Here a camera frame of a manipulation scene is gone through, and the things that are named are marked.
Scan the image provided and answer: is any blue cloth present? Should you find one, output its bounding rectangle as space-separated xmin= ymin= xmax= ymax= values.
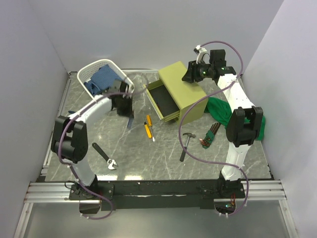
xmin=84 ymin=64 xmax=124 ymax=96

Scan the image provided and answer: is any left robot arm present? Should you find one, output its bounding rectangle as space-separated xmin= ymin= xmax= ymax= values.
xmin=51 ymin=79 xmax=134 ymax=199

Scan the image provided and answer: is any small black yellow screwdriver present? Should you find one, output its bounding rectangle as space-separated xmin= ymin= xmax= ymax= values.
xmin=144 ymin=119 xmax=152 ymax=139

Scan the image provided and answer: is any aluminium frame rail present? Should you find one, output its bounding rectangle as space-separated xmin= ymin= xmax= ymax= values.
xmin=13 ymin=71 xmax=77 ymax=238

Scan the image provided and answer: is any orange yellow screwdriver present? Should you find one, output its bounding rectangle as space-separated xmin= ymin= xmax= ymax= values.
xmin=147 ymin=115 xmax=155 ymax=142

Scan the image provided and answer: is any olive green tool chest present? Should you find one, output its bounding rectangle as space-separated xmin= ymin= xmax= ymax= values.
xmin=143 ymin=61 xmax=208 ymax=125

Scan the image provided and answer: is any black handled hammer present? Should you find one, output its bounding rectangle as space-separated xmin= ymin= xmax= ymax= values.
xmin=180 ymin=132 xmax=196 ymax=162

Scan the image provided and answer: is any red blue screwdriver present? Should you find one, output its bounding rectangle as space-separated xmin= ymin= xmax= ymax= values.
xmin=127 ymin=117 xmax=134 ymax=129

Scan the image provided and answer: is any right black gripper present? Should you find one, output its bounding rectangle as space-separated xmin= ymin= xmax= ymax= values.
xmin=182 ymin=60 xmax=213 ymax=85

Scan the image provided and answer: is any hex key set green holder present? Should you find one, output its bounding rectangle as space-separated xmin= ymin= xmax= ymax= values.
xmin=199 ymin=122 xmax=221 ymax=149

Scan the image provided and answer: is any black adjustable wrench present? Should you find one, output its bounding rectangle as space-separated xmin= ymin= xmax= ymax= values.
xmin=92 ymin=142 xmax=118 ymax=171

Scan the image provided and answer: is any white plastic basket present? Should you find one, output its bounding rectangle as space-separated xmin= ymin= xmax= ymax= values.
xmin=77 ymin=59 xmax=135 ymax=101

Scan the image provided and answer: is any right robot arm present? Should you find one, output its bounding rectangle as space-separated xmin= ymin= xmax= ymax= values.
xmin=182 ymin=46 xmax=264 ymax=198

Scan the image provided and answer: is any green cloth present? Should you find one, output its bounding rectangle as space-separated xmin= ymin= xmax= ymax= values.
xmin=204 ymin=97 xmax=266 ymax=141

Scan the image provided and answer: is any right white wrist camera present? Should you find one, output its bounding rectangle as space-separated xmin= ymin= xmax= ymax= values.
xmin=194 ymin=45 xmax=208 ymax=64

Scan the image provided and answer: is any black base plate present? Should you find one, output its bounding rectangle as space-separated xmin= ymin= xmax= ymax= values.
xmin=69 ymin=179 xmax=246 ymax=215

